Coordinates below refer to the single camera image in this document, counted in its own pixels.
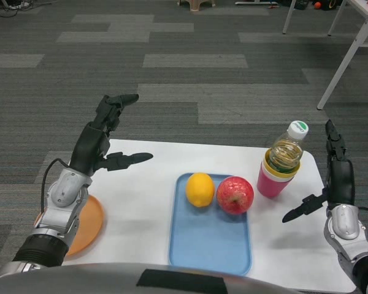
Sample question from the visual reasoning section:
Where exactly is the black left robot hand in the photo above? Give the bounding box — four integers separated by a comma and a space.
69, 93, 154, 177

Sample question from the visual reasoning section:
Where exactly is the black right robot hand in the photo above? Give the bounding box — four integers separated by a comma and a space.
282, 119, 356, 224

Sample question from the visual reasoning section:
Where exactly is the yellow lemon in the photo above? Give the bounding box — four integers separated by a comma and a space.
185, 172, 216, 209

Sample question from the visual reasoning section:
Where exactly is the orange round plate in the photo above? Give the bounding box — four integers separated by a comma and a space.
33, 194, 105, 256

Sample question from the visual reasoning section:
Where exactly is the blue rectangle plate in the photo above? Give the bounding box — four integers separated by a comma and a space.
167, 172, 253, 276

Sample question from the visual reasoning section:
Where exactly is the clear plastic bottle white cap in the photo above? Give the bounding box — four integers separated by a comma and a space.
268, 120, 310, 173

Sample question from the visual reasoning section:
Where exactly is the yellow cup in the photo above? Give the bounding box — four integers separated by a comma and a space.
264, 149, 302, 178

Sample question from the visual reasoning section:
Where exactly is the white cup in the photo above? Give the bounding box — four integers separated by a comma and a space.
261, 157, 296, 182

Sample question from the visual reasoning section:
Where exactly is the pink cup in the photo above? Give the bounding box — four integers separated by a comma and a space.
256, 161, 293, 200

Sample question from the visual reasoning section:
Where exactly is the red apple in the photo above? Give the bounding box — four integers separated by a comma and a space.
216, 175, 255, 215

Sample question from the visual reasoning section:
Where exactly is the silver robot chest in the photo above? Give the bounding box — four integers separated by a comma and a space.
0, 262, 304, 294

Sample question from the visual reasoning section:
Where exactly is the white table with legs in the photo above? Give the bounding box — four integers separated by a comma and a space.
282, 0, 368, 110

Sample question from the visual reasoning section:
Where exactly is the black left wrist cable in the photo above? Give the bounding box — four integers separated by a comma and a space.
40, 157, 71, 215

